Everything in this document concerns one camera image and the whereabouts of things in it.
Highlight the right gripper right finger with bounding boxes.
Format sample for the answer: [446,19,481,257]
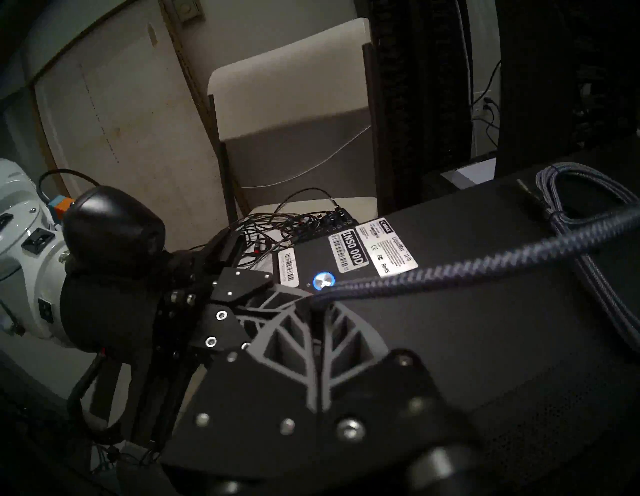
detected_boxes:
[320,302,392,415]

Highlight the tangled black cables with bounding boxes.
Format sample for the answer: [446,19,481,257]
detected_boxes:
[227,187,361,263]

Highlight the black workstation tower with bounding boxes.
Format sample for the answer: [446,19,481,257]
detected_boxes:
[270,145,640,496]

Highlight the black server rack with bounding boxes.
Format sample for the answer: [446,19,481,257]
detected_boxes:
[352,0,640,211]

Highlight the grey braided USB cable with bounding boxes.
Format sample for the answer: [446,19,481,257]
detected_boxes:
[310,162,640,353]

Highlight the brass wall plate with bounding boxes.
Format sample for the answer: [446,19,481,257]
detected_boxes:
[172,0,206,23]

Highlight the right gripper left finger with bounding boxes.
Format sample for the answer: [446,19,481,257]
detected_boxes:
[235,287,321,415]

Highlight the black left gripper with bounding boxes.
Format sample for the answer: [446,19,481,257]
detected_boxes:
[60,235,311,451]

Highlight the cream padded chair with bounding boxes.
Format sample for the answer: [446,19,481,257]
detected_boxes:
[207,17,388,236]

